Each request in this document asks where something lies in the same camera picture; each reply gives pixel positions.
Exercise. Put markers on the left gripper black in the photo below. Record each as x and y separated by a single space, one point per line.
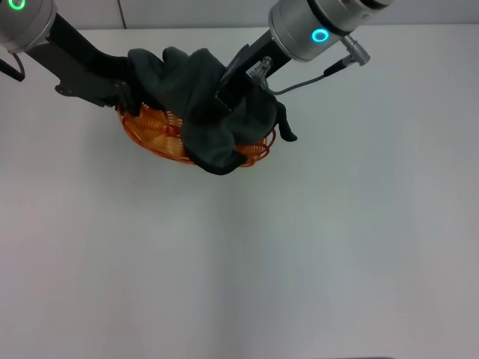
86 75

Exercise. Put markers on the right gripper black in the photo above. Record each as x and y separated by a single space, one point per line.
239 82

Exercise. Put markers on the orange woven plastic basket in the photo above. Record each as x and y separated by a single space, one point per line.
153 134

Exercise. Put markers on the dark grey towel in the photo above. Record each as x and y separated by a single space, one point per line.
202 134

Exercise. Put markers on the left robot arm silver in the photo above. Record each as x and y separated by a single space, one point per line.
22 22

